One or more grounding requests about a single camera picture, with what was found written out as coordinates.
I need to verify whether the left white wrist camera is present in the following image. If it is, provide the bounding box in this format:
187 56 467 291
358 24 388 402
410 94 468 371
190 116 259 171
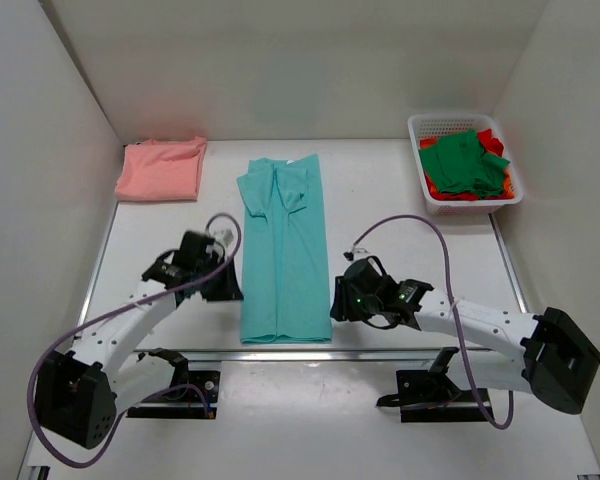
205 228 235 257

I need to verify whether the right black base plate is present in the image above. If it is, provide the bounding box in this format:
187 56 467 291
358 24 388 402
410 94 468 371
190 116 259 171
376 347 486 423

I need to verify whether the white plastic basket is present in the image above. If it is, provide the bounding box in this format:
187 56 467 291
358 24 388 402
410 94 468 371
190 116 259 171
408 113 523 215

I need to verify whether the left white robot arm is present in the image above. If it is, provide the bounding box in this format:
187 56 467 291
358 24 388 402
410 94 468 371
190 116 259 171
28 229 243 450

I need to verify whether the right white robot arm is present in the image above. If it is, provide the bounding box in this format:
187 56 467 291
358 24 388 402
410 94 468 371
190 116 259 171
330 256 600 415

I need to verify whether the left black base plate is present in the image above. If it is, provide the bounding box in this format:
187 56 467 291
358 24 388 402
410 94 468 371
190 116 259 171
126 370 221 420

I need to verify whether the folded pink t shirt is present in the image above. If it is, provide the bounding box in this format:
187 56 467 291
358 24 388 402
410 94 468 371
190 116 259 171
115 136 208 203

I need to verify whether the teal t shirt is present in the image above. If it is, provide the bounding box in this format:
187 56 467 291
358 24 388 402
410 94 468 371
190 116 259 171
237 154 332 344

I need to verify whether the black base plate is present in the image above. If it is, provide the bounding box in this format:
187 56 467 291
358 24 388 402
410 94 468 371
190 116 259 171
126 370 221 420
376 347 486 423

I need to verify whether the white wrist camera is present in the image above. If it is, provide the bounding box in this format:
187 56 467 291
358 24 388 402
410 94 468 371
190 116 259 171
343 246 368 262
205 228 235 257

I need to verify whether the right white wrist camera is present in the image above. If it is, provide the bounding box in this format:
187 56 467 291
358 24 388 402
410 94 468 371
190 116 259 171
343 246 368 262

